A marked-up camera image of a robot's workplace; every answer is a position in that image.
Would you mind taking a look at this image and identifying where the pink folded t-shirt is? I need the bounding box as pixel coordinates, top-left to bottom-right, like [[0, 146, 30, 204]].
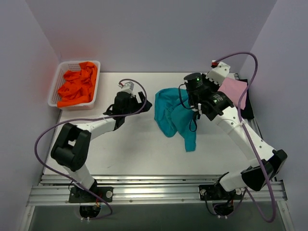
[[218, 77, 247, 107]]

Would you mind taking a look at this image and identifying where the teal t-shirt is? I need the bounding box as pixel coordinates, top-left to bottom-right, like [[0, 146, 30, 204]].
[[154, 88, 197, 152]]

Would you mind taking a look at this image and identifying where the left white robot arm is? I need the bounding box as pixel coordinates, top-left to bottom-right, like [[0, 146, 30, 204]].
[[51, 91, 152, 202]]

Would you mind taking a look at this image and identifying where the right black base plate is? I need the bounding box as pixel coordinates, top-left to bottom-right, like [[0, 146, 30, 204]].
[[198, 184, 242, 201]]

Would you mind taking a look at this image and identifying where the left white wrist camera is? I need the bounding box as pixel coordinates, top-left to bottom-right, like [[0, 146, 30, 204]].
[[118, 81, 134, 94]]

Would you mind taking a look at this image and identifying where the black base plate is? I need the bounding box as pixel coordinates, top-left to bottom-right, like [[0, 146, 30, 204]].
[[69, 185, 114, 204], [198, 184, 242, 201]]

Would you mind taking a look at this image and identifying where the black thin cable loop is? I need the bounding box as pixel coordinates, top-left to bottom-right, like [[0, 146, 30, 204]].
[[178, 84, 200, 132]]

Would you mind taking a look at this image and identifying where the white plastic basket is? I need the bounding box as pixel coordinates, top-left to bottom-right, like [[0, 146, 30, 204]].
[[48, 60, 101, 111]]

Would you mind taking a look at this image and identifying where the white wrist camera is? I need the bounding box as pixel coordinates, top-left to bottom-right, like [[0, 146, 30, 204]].
[[205, 61, 231, 86], [118, 81, 134, 94]]

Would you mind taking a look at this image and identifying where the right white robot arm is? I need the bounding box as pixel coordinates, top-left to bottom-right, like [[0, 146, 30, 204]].
[[184, 73, 287, 199]]

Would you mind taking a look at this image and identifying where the aluminium rail frame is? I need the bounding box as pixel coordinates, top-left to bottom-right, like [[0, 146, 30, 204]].
[[19, 117, 295, 231]]

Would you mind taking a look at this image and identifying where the black folded t-shirt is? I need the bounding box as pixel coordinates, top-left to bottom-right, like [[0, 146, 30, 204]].
[[234, 79, 255, 120]]

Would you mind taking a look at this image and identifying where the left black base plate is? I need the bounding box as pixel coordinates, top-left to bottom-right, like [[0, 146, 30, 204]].
[[69, 185, 114, 204]]

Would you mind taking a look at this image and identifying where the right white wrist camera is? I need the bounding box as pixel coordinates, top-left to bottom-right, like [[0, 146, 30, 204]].
[[205, 61, 231, 86]]

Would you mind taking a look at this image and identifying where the orange crumpled t-shirt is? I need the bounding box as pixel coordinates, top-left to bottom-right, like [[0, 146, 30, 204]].
[[57, 62, 98, 108]]

